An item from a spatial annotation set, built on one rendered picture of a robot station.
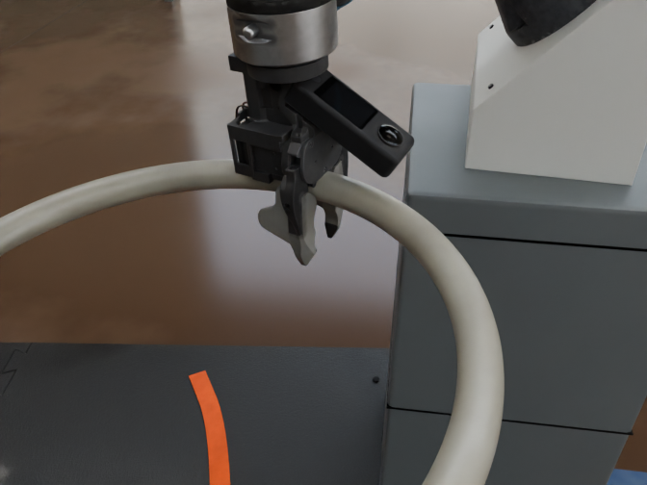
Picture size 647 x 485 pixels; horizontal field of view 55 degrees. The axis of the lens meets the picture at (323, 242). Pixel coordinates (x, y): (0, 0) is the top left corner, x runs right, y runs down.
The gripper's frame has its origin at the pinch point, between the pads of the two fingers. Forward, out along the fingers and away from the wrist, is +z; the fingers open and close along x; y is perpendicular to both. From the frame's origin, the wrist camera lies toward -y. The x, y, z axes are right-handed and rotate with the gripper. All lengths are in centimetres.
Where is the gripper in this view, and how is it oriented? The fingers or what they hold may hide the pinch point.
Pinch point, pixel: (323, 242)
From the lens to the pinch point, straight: 65.0
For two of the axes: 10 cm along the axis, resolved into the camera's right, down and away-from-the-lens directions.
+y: -8.6, -2.7, 4.4
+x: -5.1, 5.6, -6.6
